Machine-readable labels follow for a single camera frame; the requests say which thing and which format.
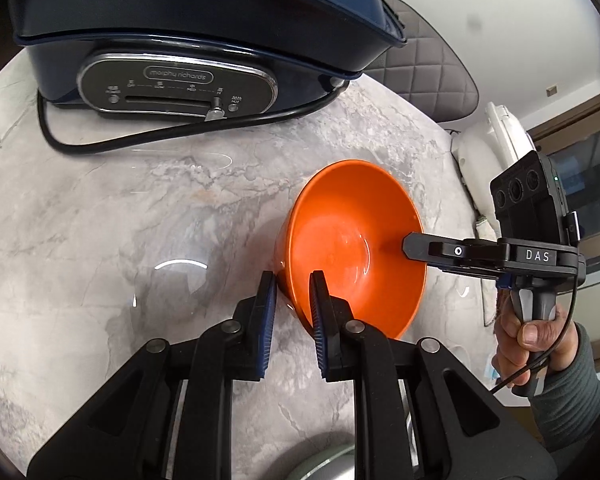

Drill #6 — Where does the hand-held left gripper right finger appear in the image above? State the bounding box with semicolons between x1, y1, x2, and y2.
307;269;558;480

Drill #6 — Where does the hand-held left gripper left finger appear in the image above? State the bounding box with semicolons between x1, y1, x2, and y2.
27;270;279;480

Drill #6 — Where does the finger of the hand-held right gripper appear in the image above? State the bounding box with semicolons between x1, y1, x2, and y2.
401;231;503;281

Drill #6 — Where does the orange bowl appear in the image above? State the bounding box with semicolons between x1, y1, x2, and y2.
276;159;427;340

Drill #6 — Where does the person's right forearm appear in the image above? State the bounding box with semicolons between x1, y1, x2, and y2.
530;322;600;461

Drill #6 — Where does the person's right hand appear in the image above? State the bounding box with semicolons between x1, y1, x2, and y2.
490;305;581;390

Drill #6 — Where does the white towel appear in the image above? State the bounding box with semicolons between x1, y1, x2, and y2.
475;214;502;326

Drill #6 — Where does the dark glass door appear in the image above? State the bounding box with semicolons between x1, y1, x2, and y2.
530;100;600;291

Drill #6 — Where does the white kitchen appliance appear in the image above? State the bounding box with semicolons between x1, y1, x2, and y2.
451;102;536;221

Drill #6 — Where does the grey quilted chair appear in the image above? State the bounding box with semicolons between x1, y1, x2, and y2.
362;0;481;126

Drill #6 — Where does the dark blue electric cooker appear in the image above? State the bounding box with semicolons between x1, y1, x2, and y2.
0;0;408;121

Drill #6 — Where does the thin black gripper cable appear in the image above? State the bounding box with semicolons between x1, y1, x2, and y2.
489;260;580;397

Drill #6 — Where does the black power cable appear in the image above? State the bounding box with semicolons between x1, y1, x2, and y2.
36;72;351;156

